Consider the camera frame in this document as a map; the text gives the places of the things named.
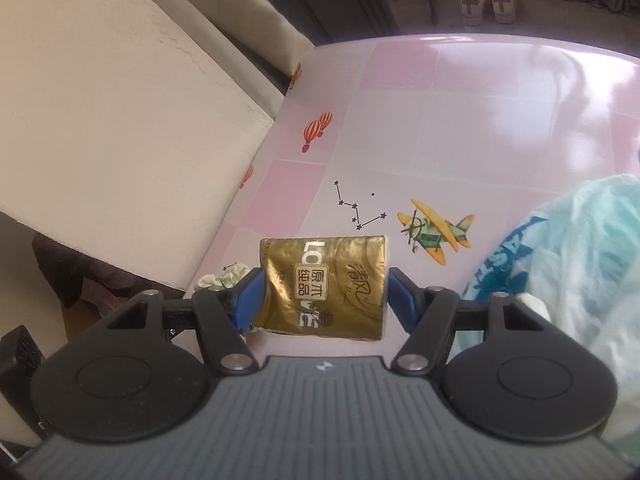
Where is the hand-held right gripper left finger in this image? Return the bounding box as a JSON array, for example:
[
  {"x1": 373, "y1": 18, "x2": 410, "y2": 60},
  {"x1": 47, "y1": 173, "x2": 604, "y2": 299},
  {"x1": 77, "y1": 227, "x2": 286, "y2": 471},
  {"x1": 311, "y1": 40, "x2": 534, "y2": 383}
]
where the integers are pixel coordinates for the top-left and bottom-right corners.
[{"x1": 102, "y1": 267, "x2": 267, "y2": 373}]

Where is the cream pillow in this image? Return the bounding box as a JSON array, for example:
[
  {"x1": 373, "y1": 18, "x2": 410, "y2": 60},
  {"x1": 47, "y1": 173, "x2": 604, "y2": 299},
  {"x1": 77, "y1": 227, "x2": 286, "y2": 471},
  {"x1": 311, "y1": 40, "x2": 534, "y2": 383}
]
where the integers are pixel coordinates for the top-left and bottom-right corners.
[{"x1": 215, "y1": 0, "x2": 316, "y2": 78}]

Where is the dark brown cloth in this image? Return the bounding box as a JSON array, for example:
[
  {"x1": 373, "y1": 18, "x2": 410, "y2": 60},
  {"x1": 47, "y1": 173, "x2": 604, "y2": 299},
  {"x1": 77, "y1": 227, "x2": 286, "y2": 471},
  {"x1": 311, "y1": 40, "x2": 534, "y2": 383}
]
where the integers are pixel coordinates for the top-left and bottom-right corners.
[{"x1": 32, "y1": 232, "x2": 187, "y2": 311}]

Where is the green scrunchie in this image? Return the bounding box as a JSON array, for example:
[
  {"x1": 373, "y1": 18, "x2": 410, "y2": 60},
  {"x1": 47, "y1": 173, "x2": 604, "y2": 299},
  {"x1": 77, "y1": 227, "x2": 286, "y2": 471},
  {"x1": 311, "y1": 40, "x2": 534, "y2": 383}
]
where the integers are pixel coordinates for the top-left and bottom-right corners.
[{"x1": 196, "y1": 264, "x2": 257, "y2": 335}]

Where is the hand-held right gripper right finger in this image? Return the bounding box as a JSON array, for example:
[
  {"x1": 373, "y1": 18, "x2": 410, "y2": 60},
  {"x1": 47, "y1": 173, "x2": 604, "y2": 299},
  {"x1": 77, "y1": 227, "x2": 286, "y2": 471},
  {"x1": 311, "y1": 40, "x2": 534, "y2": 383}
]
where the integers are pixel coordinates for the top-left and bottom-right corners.
[{"x1": 389, "y1": 267, "x2": 551, "y2": 375}]

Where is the beige sneaker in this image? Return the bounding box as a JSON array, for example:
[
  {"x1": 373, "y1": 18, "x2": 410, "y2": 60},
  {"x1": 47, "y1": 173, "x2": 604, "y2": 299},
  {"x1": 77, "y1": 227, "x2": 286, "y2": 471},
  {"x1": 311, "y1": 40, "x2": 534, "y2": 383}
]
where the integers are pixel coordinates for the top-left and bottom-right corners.
[
  {"x1": 460, "y1": 0, "x2": 493, "y2": 27},
  {"x1": 490, "y1": 0, "x2": 519, "y2": 25}
]

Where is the white green plastic bag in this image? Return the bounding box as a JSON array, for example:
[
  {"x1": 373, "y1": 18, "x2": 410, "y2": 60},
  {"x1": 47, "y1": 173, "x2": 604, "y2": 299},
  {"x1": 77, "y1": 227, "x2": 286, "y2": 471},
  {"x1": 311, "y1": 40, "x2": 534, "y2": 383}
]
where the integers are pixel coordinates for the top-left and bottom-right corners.
[{"x1": 457, "y1": 174, "x2": 640, "y2": 461}]

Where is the gold tissue pack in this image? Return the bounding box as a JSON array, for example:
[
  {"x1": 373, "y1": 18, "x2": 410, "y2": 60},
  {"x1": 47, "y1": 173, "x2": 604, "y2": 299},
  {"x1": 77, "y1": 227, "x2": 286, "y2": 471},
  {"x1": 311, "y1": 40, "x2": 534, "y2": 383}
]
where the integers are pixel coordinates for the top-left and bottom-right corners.
[{"x1": 251, "y1": 233, "x2": 390, "y2": 342}]

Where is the beige sofa cushion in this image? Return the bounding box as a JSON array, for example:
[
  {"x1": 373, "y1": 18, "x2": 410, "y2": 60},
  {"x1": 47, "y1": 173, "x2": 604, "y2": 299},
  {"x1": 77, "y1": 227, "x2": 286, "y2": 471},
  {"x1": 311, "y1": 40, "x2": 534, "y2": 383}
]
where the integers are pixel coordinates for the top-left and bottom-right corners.
[{"x1": 0, "y1": 0, "x2": 276, "y2": 273}]

